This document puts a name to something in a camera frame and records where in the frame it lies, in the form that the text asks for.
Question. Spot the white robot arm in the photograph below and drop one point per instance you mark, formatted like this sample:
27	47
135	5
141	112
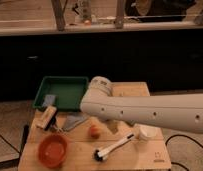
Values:
178	112

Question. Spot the green plastic tray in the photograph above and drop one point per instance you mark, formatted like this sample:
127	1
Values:
68	92

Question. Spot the wooden scrub brush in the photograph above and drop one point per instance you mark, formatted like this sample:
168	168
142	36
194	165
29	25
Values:
46	117

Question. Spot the grey folded cloth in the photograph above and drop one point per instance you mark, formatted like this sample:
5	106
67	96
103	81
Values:
73	120

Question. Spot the red apple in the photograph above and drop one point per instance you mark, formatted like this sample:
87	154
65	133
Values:
94	131

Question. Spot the white plastic cup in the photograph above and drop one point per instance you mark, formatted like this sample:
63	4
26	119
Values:
147	132

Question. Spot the white handled dish brush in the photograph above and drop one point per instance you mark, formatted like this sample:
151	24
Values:
101	154

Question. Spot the orange plastic bowl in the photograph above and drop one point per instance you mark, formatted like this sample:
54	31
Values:
52	151

